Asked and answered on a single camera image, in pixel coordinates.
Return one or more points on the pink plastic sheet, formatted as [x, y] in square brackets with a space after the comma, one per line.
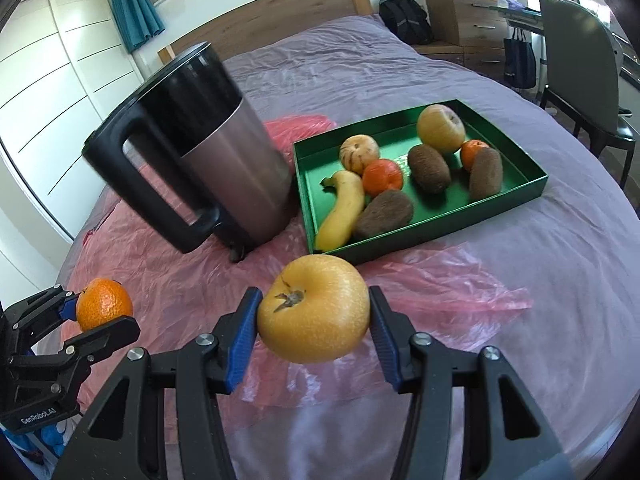
[175, 285]

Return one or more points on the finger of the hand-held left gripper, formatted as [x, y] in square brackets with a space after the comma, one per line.
[110, 335]
[45, 305]

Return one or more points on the black backpack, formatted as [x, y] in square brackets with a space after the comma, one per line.
[405, 17]

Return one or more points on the large yellow-red apple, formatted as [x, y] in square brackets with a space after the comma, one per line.
[441, 127]

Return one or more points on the green cardboard box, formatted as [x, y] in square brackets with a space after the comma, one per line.
[450, 207]

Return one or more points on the wooden dresser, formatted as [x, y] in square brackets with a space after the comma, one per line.
[465, 15]

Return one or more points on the cluttered desk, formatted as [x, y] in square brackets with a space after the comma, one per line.
[517, 15]

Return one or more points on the small yellow apple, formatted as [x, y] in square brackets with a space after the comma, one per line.
[320, 310]

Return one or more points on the person's left hand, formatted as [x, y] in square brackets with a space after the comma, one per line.
[35, 440]

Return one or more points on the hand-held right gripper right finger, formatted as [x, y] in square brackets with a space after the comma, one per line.
[382, 340]

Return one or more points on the black and steel electric kettle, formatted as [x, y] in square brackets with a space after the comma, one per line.
[225, 175]

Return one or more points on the wooden headboard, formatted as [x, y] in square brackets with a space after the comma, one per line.
[300, 10]

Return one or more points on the brown kiwi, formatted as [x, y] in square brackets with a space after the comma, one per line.
[485, 172]
[385, 212]
[428, 167]

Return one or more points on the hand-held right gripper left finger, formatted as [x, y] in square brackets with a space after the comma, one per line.
[240, 340]

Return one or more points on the yellow banana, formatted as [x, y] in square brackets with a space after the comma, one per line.
[345, 205]

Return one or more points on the grey chair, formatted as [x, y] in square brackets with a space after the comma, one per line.
[575, 60]

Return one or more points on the orange mandarin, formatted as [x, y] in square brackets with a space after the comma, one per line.
[102, 305]
[382, 177]
[472, 152]

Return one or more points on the striped pepino melon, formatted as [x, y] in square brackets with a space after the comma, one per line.
[357, 152]

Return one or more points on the white wardrobe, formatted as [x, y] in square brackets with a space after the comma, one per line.
[60, 85]

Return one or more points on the teal curtain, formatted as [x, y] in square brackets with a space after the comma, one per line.
[132, 5]

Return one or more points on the black shopping bag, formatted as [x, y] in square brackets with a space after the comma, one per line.
[520, 60]

